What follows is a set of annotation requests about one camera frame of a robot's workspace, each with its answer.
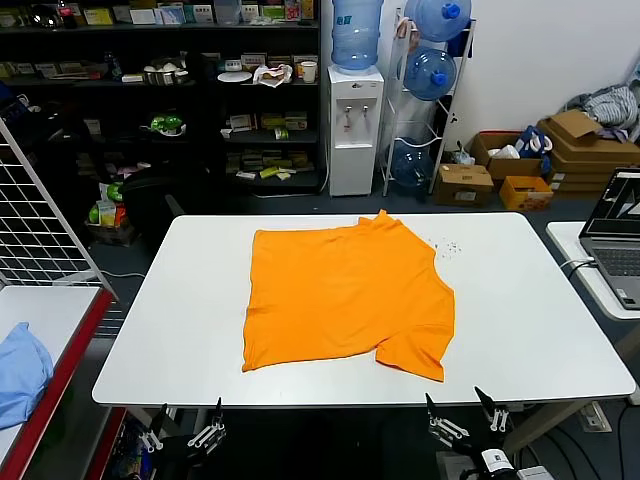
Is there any white water dispenser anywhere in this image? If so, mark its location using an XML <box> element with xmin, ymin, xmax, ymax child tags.
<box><xmin>327</xmin><ymin>64</ymin><xmax>385</xmax><ymax>197</ymax></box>

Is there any dark spray bottle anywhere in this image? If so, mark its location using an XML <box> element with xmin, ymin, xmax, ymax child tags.
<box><xmin>104</xmin><ymin>49</ymin><xmax>124</xmax><ymax>81</ymax></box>

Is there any black shelving unit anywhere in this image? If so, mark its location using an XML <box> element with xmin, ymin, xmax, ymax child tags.
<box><xmin>0</xmin><ymin>0</ymin><xmax>322</xmax><ymax>196</ymax></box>

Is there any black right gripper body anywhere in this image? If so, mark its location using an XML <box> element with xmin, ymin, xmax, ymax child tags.
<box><xmin>457</xmin><ymin>430</ymin><xmax>512</xmax><ymax>480</ymax></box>

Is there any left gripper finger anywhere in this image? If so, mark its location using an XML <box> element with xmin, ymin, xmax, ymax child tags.
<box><xmin>139</xmin><ymin>402</ymin><xmax>170</xmax><ymax>454</ymax></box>
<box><xmin>187</xmin><ymin>397</ymin><xmax>227</xmax><ymax>450</ymax></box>

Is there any grey floor socket box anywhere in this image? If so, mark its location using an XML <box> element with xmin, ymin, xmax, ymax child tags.
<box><xmin>435</xmin><ymin>449</ymin><xmax>466</xmax><ymax>480</ymax></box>

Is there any small white side table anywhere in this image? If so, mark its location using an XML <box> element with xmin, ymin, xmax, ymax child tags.
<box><xmin>545</xmin><ymin>219</ymin><xmax>640</xmax><ymax>321</ymax></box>

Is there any grey laptop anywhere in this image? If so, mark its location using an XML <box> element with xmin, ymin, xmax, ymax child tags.
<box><xmin>578</xmin><ymin>167</ymin><xmax>640</xmax><ymax>311</ymax></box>

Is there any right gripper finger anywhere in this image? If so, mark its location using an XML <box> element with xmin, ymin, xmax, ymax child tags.
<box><xmin>473</xmin><ymin>385</ymin><xmax>511</xmax><ymax>432</ymax></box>
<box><xmin>424</xmin><ymin>392</ymin><xmax>474</xmax><ymax>450</ymax></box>

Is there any basket of snack packs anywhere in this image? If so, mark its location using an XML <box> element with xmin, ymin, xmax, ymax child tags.
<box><xmin>85</xmin><ymin>182</ymin><xmax>136</xmax><ymax>246</ymax></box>

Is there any blue and white bag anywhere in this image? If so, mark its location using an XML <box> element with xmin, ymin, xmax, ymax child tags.
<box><xmin>514</xmin><ymin>124</ymin><xmax>554</xmax><ymax>159</ymax></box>

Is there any white wire grid panel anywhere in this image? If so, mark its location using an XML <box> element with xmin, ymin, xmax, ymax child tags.
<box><xmin>0</xmin><ymin>117</ymin><xmax>121</xmax><ymax>301</ymax></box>

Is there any large white work table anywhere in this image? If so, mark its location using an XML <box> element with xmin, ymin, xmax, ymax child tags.
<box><xmin>91</xmin><ymin>212</ymin><xmax>637</xmax><ymax>407</ymax></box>

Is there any black office chair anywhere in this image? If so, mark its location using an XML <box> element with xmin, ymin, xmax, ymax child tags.
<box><xmin>119</xmin><ymin>162</ymin><xmax>221</xmax><ymax>251</ymax></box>

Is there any green toy vegetables bowl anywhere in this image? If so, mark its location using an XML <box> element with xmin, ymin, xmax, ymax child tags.
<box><xmin>144</xmin><ymin>113</ymin><xmax>189</xmax><ymax>136</ymax></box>

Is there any white and red plastic bag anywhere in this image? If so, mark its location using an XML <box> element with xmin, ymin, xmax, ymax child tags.
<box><xmin>252</xmin><ymin>63</ymin><xmax>294</xmax><ymax>90</ymax></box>

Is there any closed brown cardboard box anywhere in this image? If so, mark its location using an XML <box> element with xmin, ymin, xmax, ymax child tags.
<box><xmin>432</xmin><ymin>163</ymin><xmax>495</xmax><ymax>208</ymax></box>

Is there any grey pile of clothes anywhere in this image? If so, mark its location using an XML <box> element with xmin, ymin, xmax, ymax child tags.
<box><xmin>564</xmin><ymin>79</ymin><xmax>640</xmax><ymax>141</ymax></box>

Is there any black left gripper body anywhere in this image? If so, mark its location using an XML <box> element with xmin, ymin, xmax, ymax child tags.
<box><xmin>159</xmin><ymin>434</ymin><xmax>201</xmax><ymax>480</ymax></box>

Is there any white metal jug rack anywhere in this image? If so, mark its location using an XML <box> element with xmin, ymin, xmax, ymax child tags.
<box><xmin>382</xmin><ymin>4</ymin><xmax>477</xmax><ymax>197</ymax></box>

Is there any open brown cardboard box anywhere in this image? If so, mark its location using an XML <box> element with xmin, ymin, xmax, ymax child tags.
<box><xmin>469</xmin><ymin>130</ymin><xmax>546</xmax><ymax>181</ymax></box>

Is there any laptop charger cable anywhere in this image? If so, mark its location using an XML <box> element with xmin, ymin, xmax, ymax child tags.
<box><xmin>559</xmin><ymin>255</ymin><xmax>597</xmax><ymax>274</ymax></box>

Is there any orange t-shirt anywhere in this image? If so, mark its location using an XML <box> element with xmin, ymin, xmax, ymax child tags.
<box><xmin>241</xmin><ymin>209</ymin><xmax>456</xmax><ymax>384</ymax></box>

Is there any stack of flat cardboard boxes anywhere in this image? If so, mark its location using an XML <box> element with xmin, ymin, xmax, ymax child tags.
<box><xmin>537</xmin><ymin>109</ymin><xmax>640</xmax><ymax>194</ymax></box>

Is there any yellow cardboard box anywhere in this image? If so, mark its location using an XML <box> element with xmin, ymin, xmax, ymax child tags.
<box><xmin>498</xmin><ymin>174</ymin><xmax>555</xmax><ymax>211</ymax></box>

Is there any metal bowl with white buns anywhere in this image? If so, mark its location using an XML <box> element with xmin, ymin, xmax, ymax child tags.
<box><xmin>143</xmin><ymin>57</ymin><xmax>191</xmax><ymax>86</ymax></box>

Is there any light blue cloth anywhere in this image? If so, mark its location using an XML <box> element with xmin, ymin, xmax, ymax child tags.
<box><xmin>0</xmin><ymin>321</ymin><xmax>55</xmax><ymax>431</ymax></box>

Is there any red-edged white table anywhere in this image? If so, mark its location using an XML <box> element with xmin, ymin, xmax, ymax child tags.
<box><xmin>0</xmin><ymin>284</ymin><xmax>121</xmax><ymax>480</ymax></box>

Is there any upright blue water jug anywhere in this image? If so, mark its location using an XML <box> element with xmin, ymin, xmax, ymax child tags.
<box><xmin>331</xmin><ymin>0</ymin><xmax>385</xmax><ymax>77</ymax></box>

